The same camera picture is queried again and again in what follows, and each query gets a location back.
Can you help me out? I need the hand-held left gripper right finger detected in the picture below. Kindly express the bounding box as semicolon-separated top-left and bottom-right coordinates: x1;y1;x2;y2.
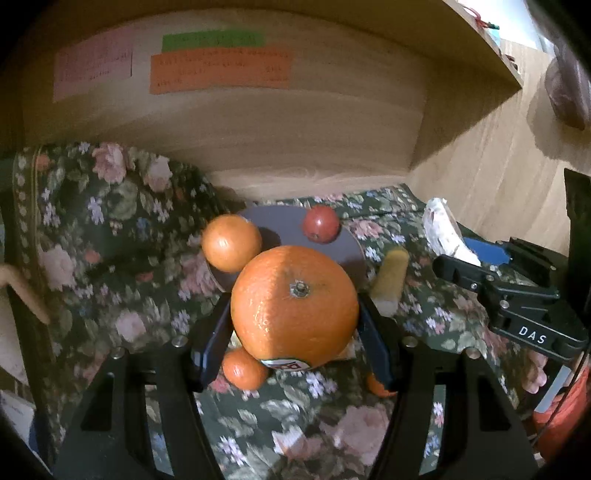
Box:
358;295;541;480

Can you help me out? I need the floral printed cloth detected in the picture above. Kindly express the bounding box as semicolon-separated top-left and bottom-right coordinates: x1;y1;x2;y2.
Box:
11;141;550;480

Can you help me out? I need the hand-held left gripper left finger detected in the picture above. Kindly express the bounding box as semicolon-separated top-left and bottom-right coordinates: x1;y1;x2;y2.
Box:
53;293;232;480

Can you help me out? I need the orange paper note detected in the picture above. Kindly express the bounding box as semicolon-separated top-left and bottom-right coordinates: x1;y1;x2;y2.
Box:
150;46;294;96

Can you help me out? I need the brown rounded object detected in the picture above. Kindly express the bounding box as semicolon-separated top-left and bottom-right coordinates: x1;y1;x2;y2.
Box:
544;44;591;131

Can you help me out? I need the large orange with sticker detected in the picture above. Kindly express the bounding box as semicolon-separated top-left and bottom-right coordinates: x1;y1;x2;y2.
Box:
230;246;360;371

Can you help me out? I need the pink paper note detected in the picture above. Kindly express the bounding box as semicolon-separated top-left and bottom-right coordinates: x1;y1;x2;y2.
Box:
53;25;136;103

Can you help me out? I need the orange clothing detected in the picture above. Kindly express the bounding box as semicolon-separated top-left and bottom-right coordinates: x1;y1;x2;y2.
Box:
531;357;591;464

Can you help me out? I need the small mandarin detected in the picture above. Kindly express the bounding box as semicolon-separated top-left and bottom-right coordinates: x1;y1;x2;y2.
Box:
366;373;398;399
222;346;269;389

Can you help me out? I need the wooden shelf board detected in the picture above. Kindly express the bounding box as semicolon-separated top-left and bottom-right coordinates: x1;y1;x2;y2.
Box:
438;0;526;89

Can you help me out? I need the medium orange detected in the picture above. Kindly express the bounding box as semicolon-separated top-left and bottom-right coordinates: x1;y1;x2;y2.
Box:
202;215;263;273

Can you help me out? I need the white crumpled wrapper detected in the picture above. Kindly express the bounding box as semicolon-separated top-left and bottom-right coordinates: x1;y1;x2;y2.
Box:
423;198;482;267

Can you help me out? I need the green paper note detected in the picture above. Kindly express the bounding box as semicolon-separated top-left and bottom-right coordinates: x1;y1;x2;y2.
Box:
161;30;266;52

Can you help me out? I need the grey round plate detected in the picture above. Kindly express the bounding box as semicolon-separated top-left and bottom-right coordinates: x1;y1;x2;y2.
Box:
207;205;365;296

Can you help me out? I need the small red apple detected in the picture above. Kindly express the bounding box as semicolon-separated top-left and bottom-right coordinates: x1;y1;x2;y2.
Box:
302;205;341;244

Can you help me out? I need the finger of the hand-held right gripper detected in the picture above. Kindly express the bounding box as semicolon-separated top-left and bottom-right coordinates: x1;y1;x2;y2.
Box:
463;237;570;289
432;254;506;298

